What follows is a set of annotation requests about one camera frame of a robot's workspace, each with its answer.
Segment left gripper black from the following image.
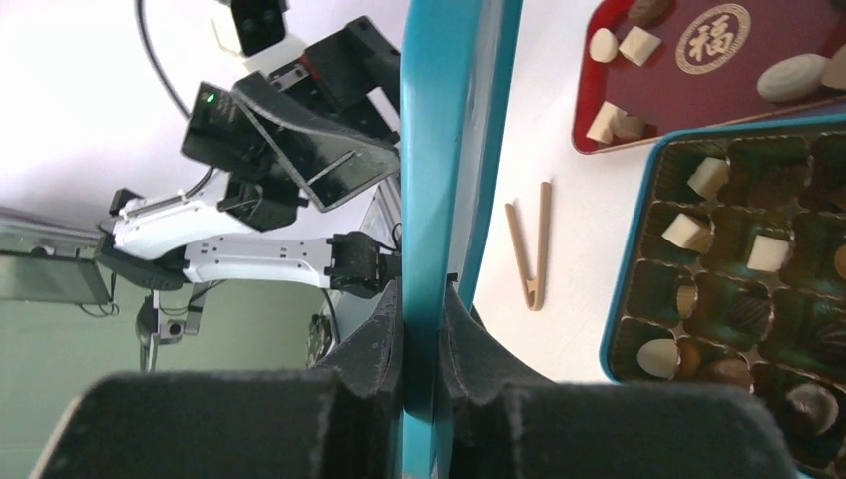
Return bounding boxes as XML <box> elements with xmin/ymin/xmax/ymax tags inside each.
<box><xmin>182</xmin><ymin>16</ymin><xmax>401</xmax><ymax>232</ymax></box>

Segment white rounded wedge chocolate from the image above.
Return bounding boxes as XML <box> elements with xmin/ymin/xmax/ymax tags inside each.
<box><xmin>588</xmin><ymin>28</ymin><xmax>619</xmax><ymax>64</ymax></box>

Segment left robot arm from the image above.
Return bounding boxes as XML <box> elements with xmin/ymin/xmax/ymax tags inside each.
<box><xmin>95</xmin><ymin>16</ymin><xmax>401</xmax><ymax>298</ymax></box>

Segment white tall bar chocolate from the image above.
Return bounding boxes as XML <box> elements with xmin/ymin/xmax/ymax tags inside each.
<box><xmin>586</xmin><ymin>101</ymin><xmax>628</xmax><ymax>145</ymax></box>

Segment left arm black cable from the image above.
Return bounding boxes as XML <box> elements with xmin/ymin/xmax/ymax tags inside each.
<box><xmin>134</xmin><ymin>0</ymin><xmax>219</xmax><ymax>200</ymax></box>

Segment white oval chocolate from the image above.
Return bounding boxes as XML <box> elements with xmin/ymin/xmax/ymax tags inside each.
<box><xmin>635</xmin><ymin>338</ymin><xmax>680</xmax><ymax>379</ymax></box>

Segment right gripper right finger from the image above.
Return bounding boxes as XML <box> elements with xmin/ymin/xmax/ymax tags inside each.
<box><xmin>437</xmin><ymin>288</ymin><xmax>798</xmax><ymax>478</ymax></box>

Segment teal chocolate box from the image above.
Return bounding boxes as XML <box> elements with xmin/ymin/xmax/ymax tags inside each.
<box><xmin>600</xmin><ymin>114</ymin><xmax>845</xmax><ymax>478</ymax></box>

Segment brown oval chocolate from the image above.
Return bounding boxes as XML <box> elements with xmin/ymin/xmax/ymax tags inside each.
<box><xmin>698</xmin><ymin>358</ymin><xmax>754</xmax><ymax>392</ymax></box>

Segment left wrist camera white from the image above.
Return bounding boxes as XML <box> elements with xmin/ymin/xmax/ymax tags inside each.
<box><xmin>211</xmin><ymin>0</ymin><xmax>306</xmax><ymax>76</ymax></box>

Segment white rectangular bar chocolate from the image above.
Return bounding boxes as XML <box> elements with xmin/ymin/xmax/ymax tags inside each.
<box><xmin>746</xmin><ymin>235</ymin><xmax>790</xmax><ymax>273</ymax></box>

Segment teal box lid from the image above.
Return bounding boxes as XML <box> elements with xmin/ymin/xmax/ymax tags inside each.
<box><xmin>400</xmin><ymin>1</ymin><xmax>523</xmax><ymax>478</ymax></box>

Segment brown fluted cup chocolate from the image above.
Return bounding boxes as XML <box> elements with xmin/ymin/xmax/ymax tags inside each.
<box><xmin>613</xmin><ymin>116</ymin><xmax>646</xmax><ymax>142</ymax></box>

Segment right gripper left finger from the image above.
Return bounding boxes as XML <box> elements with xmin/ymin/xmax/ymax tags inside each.
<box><xmin>32</xmin><ymin>281</ymin><xmax>403</xmax><ymax>478</ymax></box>

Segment white swirl round chocolate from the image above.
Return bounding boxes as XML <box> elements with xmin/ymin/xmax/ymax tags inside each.
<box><xmin>756</xmin><ymin>53</ymin><xmax>830</xmax><ymax>103</ymax></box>

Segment white ridged square chocolate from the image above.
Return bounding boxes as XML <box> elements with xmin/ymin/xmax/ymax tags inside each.
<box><xmin>687</xmin><ymin>157</ymin><xmax>730</xmax><ymax>201</ymax></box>

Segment wooden tongs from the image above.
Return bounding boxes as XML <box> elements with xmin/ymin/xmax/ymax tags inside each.
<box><xmin>504</xmin><ymin>182</ymin><xmax>553</xmax><ymax>311</ymax></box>

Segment red chocolate tray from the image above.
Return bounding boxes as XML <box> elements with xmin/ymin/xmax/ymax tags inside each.
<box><xmin>572</xmin><ymin>1</ymin><xmax>845</xmax><ymax>154</ymax></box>

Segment white ridged diamond chocolate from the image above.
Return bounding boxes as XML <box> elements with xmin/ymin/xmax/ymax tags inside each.
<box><xmin>661</xmin><ymin>213</ymin><xmax>712</xmax><ymax>253</ymax></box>

